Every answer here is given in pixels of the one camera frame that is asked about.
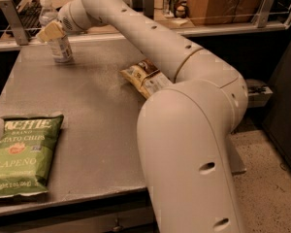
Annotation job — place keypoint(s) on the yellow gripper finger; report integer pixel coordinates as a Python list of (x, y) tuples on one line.
[(52, 31)]

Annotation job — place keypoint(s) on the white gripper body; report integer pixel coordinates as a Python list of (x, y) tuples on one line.
[(66, 18)]

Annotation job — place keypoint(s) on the clear plastic water bottle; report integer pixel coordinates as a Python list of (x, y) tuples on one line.
[(60, 47)]

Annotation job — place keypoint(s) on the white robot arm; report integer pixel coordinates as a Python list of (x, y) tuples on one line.
[(183, 128)]

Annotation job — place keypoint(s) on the brown chip bag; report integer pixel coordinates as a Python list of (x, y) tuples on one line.
[(145, 77)]

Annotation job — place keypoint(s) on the green jalapeno chip bag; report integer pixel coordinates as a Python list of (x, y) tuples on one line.
[(26, 151)]

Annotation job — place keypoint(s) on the black keyboard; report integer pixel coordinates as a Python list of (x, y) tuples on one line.
[(29, 15)]

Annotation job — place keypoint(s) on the metal can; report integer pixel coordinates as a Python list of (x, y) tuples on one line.
[(170, 8)]

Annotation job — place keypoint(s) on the small round jar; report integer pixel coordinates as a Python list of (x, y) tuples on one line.
[(181, 11)]

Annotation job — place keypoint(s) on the cardboard box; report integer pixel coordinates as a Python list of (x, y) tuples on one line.
[(211, 12)]

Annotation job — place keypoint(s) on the left metal rail bracket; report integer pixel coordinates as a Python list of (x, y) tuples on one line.
[(9, 10)]

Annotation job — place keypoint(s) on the metal rail bracket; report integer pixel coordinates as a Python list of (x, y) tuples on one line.
[(262, 15), (9, 10), (148, 8)]

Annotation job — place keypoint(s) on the middle metal rail bracket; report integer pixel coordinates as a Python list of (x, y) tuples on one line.
[(148, 8)]

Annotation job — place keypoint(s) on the right metal rail bracket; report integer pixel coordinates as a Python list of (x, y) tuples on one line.
[(262, 15)]

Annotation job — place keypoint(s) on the grey drawer with handle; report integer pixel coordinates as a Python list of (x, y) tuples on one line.
[(129, 213)]

